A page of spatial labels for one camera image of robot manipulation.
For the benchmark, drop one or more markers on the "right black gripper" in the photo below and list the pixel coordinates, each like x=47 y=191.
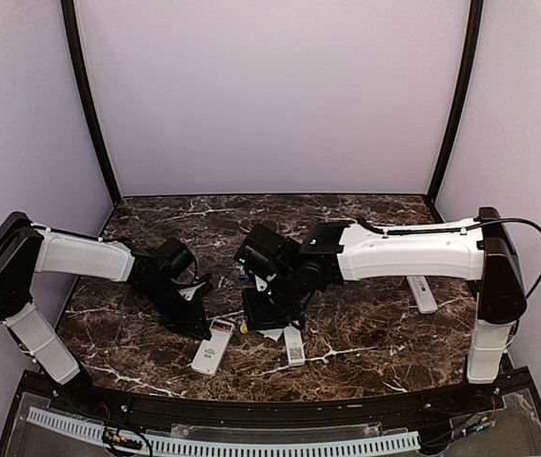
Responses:
x=257 y=319

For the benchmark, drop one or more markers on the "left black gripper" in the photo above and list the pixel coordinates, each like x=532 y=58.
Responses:
x=187 y=323

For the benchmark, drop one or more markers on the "white square battery cover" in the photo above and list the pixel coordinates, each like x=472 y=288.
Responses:
x=273 y=334

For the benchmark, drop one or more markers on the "white TCL air-conditioner remote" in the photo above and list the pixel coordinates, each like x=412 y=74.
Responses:
x=210 y=353

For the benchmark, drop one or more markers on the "slim white remote control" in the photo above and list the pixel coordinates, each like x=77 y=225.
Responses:
x=294 y=346

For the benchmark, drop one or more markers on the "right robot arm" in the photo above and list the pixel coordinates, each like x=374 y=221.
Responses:
x=286 y=273

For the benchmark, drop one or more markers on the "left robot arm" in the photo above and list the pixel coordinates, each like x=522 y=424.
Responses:
x=27 y=248

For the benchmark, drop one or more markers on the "white remote at right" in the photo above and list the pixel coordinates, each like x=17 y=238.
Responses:
x=422 y=294

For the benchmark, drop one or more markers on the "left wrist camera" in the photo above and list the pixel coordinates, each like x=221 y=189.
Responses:
x=198 y=288

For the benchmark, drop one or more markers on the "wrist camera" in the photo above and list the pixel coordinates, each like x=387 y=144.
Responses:
x=259 y=265
x=198 y=288

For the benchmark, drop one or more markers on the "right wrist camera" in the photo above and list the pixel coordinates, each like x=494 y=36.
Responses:
x=259 y=265

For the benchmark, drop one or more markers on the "black front rail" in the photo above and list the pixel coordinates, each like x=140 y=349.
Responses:
x=425 y=408

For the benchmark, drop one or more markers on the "white slotted cable duct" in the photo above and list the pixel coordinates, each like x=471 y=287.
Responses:
x=94 y=433

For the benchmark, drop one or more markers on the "left black frame post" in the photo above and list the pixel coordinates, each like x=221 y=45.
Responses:
x=82 y=81

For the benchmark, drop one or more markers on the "black frame post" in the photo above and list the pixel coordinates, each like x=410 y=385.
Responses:
x=458 y=100
x=82 y=81

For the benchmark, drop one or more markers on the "right black frame post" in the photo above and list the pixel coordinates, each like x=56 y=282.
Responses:
x=458 y=100

